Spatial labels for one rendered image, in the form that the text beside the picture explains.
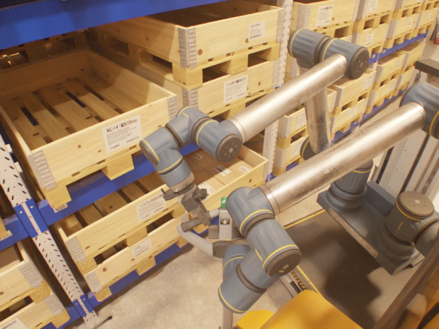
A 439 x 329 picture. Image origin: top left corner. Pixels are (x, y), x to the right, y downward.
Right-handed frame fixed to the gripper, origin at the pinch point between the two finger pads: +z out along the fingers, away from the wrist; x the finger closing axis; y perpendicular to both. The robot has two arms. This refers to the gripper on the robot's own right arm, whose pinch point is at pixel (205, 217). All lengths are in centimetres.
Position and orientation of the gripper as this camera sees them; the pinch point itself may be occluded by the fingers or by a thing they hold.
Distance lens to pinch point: 125.0
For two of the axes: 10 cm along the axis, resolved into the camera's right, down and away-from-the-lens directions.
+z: 4.9, 8.1, 3.3
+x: 0.1, -3.8, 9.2
